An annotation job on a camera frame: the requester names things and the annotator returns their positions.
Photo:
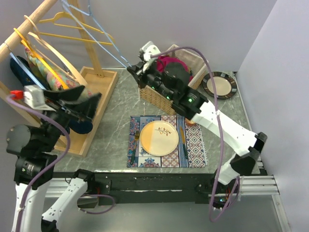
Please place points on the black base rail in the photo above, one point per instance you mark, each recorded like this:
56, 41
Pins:
155, 187

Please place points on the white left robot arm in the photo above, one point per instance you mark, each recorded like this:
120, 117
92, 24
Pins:
34, 167

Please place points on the light blue wide hanger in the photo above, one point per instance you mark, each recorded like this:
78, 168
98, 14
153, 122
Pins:
25, 66

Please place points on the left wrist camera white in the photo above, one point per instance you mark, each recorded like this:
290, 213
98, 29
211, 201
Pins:
33, 96

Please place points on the wicker basket with liner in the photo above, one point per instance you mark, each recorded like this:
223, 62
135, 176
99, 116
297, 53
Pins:
198, 68

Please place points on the gold fork green handle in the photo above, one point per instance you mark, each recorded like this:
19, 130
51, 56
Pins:
136, 138

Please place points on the aluminium frame rail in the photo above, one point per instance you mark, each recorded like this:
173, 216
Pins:
256, 207

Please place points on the orange plastic hanger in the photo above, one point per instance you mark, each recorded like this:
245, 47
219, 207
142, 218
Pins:
27, 45

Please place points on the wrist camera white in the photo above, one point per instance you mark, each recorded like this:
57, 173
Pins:
33, 96
146, 53

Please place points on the striped rim dark plate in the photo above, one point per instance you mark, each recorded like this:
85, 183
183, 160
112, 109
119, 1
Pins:
226, 86

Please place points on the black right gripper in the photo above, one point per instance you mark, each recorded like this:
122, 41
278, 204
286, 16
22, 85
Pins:
134, 69

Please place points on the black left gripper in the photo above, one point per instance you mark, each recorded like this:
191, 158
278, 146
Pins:
88, 107

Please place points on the gold knife green handle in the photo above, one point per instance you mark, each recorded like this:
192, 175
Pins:
183, 143

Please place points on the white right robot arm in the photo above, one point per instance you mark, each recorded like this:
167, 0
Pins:
172, 83

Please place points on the dark denim skirt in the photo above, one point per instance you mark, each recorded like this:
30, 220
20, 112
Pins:
82, 127

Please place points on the pastel floral skirt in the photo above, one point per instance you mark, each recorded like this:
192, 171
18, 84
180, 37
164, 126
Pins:
44, 75

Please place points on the cream wooden hanger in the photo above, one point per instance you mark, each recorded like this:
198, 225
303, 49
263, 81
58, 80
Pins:
35, 33

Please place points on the magenta pleated skirt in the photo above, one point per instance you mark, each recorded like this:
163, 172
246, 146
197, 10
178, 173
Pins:
163, 61

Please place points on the yellow cream dinner plate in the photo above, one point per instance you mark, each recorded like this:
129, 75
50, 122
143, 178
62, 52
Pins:
159, 138

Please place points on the orange cup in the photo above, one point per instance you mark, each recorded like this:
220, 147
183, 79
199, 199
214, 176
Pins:
189, 122

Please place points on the patterned placemat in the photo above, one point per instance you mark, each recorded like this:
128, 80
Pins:
197, 157

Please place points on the yellow plastic hanger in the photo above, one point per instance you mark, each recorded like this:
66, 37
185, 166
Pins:
61, 15

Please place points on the blue wire hanger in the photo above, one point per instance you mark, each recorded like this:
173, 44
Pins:
112, 50

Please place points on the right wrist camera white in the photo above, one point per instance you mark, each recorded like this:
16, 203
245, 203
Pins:
146, 53

